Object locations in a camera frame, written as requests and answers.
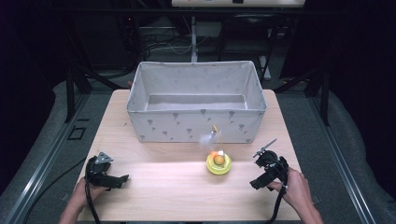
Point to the person's right hand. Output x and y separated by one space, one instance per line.
295 186

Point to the white printed fabric storage box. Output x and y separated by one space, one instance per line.
193 124

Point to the black metal stand leg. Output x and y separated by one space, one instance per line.
69 96
325 99

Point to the yellow bowl with orange fruit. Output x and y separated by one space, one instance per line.
219 167

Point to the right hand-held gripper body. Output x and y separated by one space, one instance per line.
274 166

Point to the black chair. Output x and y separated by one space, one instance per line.
249 34

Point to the person's left hand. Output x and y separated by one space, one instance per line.
88 191

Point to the white metal post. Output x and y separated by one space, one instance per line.
194 40

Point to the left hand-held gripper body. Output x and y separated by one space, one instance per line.
97 168

